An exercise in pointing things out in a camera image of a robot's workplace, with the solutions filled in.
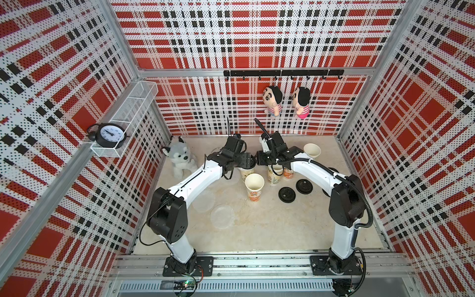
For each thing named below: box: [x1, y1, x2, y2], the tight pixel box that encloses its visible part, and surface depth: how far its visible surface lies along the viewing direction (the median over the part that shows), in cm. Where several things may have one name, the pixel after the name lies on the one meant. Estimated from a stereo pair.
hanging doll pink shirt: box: [292, 86, 311, 119], surface depth 97 cm
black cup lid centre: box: [278, 186, 297, 204], surface depth 95 cm
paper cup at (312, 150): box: [303, 142, 321, 161], surface depth 95 cm
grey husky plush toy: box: [162, 136, 199, 180], surface depth 92 cm
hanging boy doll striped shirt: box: [262, 86, 284, 120], surface depth 95 cm
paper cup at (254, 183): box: [244, 173, 266, 203], surface depth 84 cm
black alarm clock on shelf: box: [86, 122, 130, 150], surface depth 65 cm
